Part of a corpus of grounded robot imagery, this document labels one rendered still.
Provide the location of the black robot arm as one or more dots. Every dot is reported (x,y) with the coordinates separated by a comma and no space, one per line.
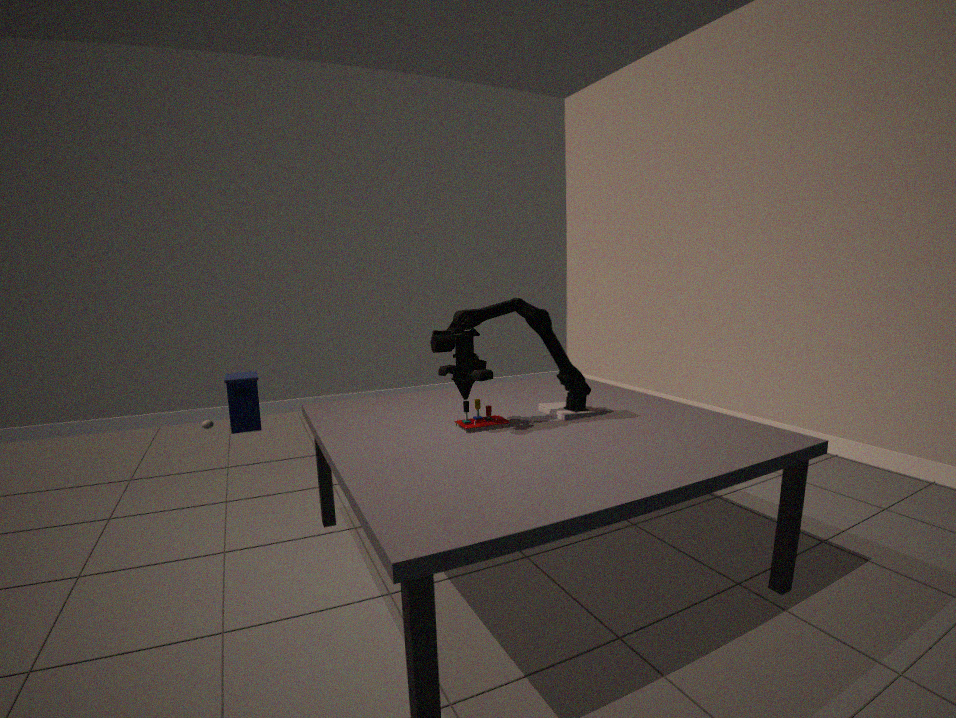
(538,319)

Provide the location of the red circuit board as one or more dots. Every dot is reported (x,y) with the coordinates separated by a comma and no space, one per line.
(479,421)

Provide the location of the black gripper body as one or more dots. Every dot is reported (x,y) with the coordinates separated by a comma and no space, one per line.
(465,368)

